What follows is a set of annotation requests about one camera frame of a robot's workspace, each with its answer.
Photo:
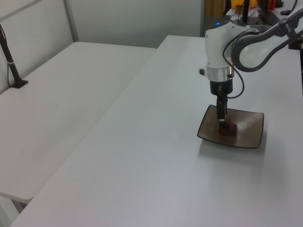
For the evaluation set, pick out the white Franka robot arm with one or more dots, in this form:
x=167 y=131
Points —
x=217 y=47

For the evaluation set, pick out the cluttered background desk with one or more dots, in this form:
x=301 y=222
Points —
x=267 y=13

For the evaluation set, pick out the square brown ceramic plate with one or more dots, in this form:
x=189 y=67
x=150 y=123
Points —
x=248 y=132

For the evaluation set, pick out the yellow object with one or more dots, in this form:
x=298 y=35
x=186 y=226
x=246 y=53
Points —
x=242 y=2

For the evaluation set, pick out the grey metal partition post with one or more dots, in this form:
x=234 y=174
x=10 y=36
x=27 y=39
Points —
x=71 y=20

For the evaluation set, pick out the black camera stand pole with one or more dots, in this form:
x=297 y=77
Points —
x=10 y=61

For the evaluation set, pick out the white side table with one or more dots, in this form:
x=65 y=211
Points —
x=59 y=106

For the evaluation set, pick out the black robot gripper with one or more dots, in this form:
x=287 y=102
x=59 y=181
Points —
x=221 y=86

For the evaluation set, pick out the small dark brown food item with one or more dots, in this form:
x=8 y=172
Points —
x=230 y=130

